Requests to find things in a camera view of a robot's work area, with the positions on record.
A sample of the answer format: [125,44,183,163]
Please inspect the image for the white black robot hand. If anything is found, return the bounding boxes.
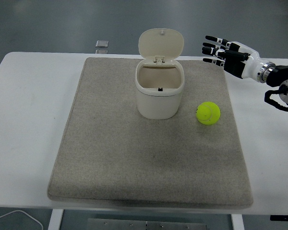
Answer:
[202,35,267,81]

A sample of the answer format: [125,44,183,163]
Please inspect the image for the yellow-green tennis ball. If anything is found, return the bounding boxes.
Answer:
[195,101,221,126]

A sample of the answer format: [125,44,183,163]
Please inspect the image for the cream lidded plastic bin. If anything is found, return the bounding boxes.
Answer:
[135,28,185,120]

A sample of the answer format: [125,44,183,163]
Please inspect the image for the beige fabric mat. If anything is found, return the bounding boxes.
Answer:
[47,57,254,208]

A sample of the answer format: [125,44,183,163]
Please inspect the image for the white table leg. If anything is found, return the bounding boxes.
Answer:
[231,214,245,230]
[48,209,64,230]

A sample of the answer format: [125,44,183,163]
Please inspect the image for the white cable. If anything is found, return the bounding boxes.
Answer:
[0,210,44,230]

